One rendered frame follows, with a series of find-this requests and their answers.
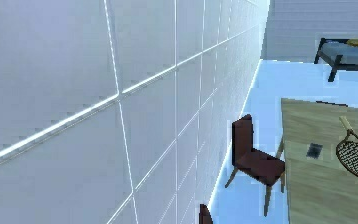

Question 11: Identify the dark red chair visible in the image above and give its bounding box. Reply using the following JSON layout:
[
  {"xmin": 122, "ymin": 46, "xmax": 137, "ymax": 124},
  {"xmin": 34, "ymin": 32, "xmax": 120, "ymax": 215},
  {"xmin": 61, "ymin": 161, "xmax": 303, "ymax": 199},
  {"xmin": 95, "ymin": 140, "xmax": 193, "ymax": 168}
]
[
  {"xmin": 224, "ymin": 113, "xmax": 287, "ymax": 218},
  {"xmin": 199, "ymin": 203, "xmax": 214, "ymax": 224}
]

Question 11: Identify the small dark grey phone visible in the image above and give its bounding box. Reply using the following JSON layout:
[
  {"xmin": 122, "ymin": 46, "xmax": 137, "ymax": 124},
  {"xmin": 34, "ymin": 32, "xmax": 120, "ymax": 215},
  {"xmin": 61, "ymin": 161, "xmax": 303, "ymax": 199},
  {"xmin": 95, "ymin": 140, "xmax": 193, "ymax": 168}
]
[{"xmin": 305, "ymin": 143, "xmax": 324, "ymax": 160}]

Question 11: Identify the light wooden table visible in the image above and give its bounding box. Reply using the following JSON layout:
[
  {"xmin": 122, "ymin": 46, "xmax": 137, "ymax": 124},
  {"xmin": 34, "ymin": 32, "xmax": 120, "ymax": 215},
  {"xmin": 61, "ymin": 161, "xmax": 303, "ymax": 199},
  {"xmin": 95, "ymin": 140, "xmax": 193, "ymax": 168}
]
[{"xmin": 275, "ymin": 97, "xmax": 358, "ymax": 224}]

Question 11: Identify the black framed bed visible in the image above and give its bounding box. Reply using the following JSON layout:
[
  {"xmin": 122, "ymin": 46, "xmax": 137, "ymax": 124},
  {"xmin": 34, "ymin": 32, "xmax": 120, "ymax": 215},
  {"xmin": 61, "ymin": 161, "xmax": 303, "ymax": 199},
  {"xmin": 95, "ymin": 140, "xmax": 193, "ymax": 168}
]
[{"xmin": 313, "ymin": 37, "xmax": 358, "ymax": 83}]

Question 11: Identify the tennis racket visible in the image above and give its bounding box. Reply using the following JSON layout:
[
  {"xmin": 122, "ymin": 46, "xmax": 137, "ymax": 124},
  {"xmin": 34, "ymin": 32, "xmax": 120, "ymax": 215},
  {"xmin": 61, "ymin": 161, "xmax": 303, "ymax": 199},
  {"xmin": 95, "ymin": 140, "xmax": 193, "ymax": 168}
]
[{"xmin": 335, "ymin": 115, "xmax": 358, "ymax": 183}]

